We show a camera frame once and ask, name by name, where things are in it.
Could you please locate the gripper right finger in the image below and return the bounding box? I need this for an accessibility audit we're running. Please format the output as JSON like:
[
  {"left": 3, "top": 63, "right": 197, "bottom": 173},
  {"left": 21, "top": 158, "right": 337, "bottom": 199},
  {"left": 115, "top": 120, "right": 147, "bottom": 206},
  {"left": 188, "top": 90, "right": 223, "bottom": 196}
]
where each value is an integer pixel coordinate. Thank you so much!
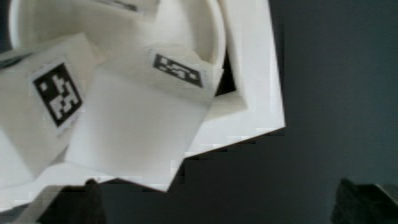
[{"left": 330, "top": 178, "right": 398, "bottom": 224}]

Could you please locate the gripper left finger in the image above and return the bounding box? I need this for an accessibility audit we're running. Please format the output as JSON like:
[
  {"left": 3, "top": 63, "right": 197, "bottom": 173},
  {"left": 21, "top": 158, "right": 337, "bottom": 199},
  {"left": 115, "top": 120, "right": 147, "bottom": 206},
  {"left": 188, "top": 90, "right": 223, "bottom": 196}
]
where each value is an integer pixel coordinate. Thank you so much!
[{"left": 37, "top": 179, "right": 106, "bottom": 224}]

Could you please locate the white stool leg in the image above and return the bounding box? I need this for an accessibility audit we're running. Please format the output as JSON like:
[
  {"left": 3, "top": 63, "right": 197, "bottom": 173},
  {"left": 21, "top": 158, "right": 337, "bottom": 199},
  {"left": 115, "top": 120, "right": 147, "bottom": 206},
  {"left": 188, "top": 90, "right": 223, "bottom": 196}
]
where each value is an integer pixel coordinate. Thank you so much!
[
  {"left": 65, "top": 43, "right": 220, "bottom": 191},
  {"left": 0, "top": 32, "right": 108, "bottom": 191},
  {"left": 70, "top": 0, "right": 161, "bottom": 51}
]

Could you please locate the white right barrier block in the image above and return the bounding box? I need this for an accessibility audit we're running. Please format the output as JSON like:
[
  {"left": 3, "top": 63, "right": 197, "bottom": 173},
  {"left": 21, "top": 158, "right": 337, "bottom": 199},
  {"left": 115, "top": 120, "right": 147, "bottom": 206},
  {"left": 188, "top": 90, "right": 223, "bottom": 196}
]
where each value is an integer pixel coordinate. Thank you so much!
[{"left": 0, "top": 0, "right": 287, "bottom": 214}]

